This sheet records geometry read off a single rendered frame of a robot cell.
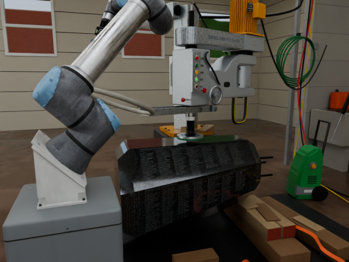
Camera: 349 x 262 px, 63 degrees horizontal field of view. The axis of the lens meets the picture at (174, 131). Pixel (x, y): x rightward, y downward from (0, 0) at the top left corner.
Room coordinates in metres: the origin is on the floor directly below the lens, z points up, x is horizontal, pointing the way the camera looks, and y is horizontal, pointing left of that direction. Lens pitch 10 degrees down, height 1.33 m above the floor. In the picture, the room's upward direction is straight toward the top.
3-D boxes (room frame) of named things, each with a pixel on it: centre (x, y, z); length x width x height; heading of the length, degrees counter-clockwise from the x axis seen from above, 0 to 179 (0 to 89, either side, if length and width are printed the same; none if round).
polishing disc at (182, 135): (2.26, -0.13, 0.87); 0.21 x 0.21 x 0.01
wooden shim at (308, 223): (2.20, -1.12, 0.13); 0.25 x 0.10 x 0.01; 26
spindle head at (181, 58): (2.31, -0.19, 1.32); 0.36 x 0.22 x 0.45; 132
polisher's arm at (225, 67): (2.51, -0.43, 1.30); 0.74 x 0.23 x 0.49; 132
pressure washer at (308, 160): (3.10, -1.50, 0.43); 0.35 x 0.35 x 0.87; 2
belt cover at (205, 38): (2.49, -0.39, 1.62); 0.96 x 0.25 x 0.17; 132
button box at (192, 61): (2.13, -0.15, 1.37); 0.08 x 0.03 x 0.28; 132
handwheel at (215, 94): (2.25, -0.30, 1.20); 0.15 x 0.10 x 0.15; 132
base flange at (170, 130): (3.12, -0.12, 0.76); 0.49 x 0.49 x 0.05; 17
